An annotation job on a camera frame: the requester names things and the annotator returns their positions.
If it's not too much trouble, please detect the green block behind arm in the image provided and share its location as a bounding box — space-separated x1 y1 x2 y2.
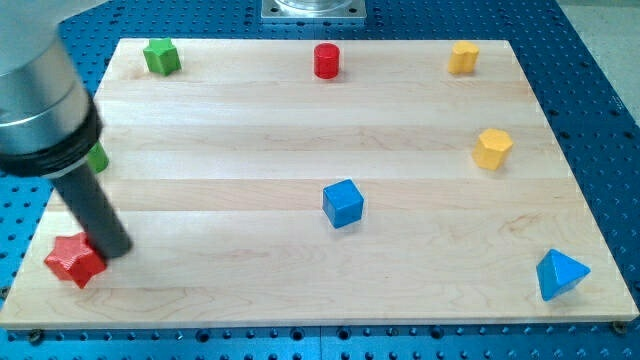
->
86 141 109 173

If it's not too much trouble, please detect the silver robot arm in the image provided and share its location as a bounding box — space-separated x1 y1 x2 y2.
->
1 0 102 178

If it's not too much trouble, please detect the blue cube block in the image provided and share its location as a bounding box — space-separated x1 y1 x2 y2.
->
322 179 364 228

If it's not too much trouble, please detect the light wooden board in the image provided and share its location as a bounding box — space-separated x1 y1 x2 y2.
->
1 39 638 329

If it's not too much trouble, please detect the red cylinder block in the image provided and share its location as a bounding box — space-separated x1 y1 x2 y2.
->
314 43 340 79

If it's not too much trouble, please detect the yellow hexagon block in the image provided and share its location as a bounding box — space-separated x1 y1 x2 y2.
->
472 128 513 170

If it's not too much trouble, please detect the yellow heart block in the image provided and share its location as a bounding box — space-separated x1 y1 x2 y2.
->
447 40 480 74

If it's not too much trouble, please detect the green star block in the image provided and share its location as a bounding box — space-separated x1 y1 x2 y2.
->
143 38 182 76

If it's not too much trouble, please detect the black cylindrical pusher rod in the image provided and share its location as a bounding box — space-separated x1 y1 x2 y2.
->
52 164 132 259

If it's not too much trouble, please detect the blue pyramid block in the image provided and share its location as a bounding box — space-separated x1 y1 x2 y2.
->
536 249 591 301

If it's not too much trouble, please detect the red star block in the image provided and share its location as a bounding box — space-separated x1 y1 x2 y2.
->
44 232 107 289

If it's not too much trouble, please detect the blue perforated metal plate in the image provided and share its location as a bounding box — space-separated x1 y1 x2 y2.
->
1 0 639 359

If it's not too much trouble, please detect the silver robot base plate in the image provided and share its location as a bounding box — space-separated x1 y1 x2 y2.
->
261 0 367 20

